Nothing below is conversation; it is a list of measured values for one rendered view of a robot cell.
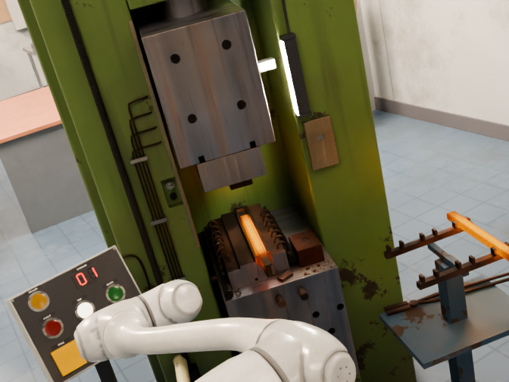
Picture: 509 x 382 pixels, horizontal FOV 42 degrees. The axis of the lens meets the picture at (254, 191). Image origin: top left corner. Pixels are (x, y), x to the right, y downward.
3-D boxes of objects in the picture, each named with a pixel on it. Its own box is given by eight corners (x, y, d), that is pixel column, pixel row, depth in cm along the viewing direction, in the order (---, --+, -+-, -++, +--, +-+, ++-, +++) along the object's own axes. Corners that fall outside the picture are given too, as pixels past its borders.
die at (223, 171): (266, 174, 205) (260, 145, 201) (204, 192, 203) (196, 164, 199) (242, 136, 243) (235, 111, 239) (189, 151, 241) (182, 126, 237)
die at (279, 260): (290, 271, 219) (285, 249, 215) (232, 289, 217) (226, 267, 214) (263, 220, 257) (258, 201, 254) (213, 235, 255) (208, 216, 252)
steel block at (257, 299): (360, 374, 232) (337, 267, 215) (256, 408, 229) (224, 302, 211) (315, 294, 284) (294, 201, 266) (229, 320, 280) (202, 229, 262)
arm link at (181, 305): (178, 277, 164) (129, 298, 158) (198, 267, 151) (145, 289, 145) (195, 318, 163) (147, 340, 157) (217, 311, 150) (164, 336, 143)
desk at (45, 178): (88, 156, 691) (61, 82, 659) (120, 201, 559) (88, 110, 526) (13, 183, 669) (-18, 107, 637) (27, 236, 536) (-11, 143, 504)
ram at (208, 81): (302, 133, 202) (274, 1, 186) (180, 169, 199) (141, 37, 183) (272, 101, 241) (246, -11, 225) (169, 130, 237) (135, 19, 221)
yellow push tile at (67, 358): (87, 362, 187) (75, 339, 188) (63, 376, 184) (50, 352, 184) (86, 362, 189) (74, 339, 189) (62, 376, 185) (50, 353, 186)
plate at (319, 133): (338, 163, 222) (329, 115, 215) (313, 170, 221) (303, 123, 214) (337, 161, 223) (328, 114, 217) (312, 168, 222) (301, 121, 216)
